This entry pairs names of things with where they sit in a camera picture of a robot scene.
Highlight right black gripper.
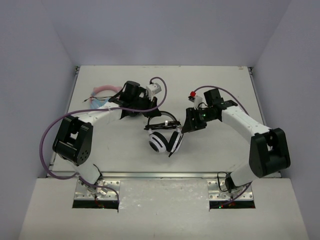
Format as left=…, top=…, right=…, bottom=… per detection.
left=183, top=107, right=218, bottom=134

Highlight white black headphones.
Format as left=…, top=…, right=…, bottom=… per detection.
left=144, top=110, right=184, bottom=158

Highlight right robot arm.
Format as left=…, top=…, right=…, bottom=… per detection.
left=182, top=88, right=291, bottom=193

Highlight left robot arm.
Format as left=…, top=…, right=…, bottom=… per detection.
left=52, top=81, right=162, bottom=185

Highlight pink blue cat headphones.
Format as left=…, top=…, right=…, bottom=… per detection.
left=83, top=85, right=122, bottom=109

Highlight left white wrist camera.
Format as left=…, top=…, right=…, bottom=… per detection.
left=145, top=83, right=162, bottom=100

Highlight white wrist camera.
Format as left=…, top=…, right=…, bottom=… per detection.
left=188, top=91, right=203, bottom=109
left=145, top=83, right=162, bottom=100

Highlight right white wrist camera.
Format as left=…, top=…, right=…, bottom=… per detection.
left=188, top=91, right=203, bottom=109

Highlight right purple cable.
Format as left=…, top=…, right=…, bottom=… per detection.
left=193, top=85, right=247, bottom=116

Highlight metal rail strip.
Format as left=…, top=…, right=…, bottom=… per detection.
left=52, top=171, right=282, bottom=179

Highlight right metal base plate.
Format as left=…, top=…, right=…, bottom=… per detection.
left=207, top=179, right=254, bottom=202

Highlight metal base plate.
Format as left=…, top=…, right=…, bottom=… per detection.
left=207, top=179, right=254, bottom=202
left=73, top=179, right=121, bottom=201

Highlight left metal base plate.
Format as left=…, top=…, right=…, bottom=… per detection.
left=73, top=179, right=121, bottom=201

